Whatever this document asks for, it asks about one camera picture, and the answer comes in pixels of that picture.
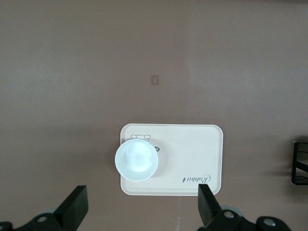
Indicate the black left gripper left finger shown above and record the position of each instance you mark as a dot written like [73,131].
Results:
[72,211]

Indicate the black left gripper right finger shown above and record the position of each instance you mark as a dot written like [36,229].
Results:
[208,209]

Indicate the beige tray with Rabbit print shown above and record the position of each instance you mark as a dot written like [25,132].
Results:
[187,156]

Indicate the white bowl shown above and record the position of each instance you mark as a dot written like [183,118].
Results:
[136,160]

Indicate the small brown square patch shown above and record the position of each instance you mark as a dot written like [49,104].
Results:
[154,80]

